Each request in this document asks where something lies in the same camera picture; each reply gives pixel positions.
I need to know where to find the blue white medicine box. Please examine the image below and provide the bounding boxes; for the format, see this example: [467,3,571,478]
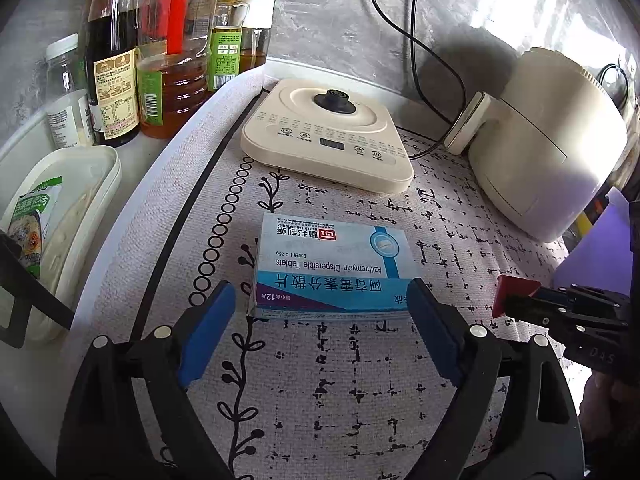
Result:
[247,212,423,321]

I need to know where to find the cream air fryer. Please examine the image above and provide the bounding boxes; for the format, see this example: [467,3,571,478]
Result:
[444,46,632,243]

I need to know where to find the white cap oil dispenser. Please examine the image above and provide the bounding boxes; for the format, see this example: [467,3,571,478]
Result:
[239,0,291,75]

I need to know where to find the red cap oil bottle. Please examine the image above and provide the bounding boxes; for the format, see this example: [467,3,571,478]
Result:
[136,0,219,140]

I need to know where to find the black power cable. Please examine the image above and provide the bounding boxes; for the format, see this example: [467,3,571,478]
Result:
[363,0,456,126]
[407,0,468,160]

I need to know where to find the white plastic container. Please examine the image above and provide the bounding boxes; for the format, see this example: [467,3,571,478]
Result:
[0,145,123,344]

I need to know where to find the person's right hand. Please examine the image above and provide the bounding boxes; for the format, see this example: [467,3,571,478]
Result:
[579,372,640,456]

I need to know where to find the purple plastic bin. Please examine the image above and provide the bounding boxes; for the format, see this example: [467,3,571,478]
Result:
[554,186,632,293]

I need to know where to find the yellow cap green label bottle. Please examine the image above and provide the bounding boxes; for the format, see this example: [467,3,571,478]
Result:
[209,0,251,92]

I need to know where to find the green white food packet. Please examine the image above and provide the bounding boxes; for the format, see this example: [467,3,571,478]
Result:
[0,176,64,281]

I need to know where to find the dark sauce bottle beige label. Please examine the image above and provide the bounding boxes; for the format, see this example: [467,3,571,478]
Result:
[82,0,142,149]

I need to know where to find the cream kettle heating base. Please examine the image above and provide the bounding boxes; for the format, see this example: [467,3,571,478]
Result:
[241,78,415,193]

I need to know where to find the glass jar white lid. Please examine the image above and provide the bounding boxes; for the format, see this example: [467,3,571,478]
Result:
[46,34,96,150]

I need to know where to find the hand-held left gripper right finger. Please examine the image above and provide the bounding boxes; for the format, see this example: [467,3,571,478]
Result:
[406,278,586,480]

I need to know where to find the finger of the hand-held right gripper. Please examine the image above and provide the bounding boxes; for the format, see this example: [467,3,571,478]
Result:
[501,295,629,332]
[536,285,632,312]

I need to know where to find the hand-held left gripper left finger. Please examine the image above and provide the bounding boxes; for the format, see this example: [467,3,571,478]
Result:
[56,280,237,480]

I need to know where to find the patterned white table mat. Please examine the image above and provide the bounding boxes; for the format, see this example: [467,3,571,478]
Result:
[75,67,601,480]

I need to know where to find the hanging black cable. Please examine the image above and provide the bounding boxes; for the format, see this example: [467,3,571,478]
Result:
[597,62,632,111]

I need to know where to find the red wrapper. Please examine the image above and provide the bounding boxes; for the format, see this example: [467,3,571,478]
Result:
[492,275,541,319]

